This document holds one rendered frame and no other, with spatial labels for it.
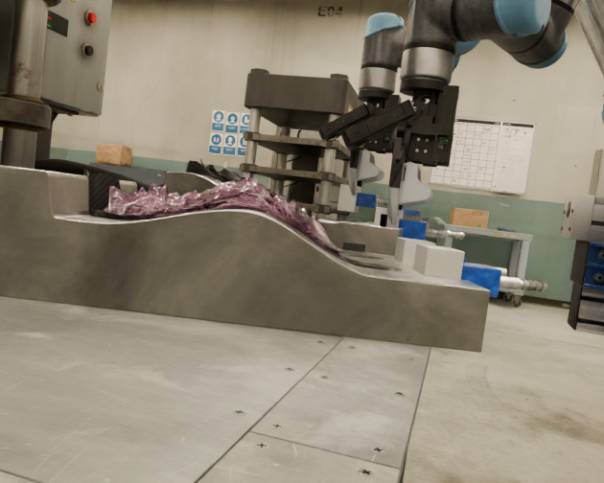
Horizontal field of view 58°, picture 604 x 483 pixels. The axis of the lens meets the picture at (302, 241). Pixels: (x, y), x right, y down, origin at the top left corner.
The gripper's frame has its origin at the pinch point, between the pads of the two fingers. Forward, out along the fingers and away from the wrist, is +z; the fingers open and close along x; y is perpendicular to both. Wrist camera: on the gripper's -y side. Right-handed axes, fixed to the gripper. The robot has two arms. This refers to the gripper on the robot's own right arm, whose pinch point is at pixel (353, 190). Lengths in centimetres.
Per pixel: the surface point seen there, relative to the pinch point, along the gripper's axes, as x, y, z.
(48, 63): -8, -73, -21
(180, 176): -36.0, -20.4, 2.2
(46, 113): -24, -58, -7
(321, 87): 354, -109, -97
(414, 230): -31.3, 16.0, 6.0
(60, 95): -3, -73, -15
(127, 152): 569, -443, -37
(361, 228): -36.0, 9.0, 6.6
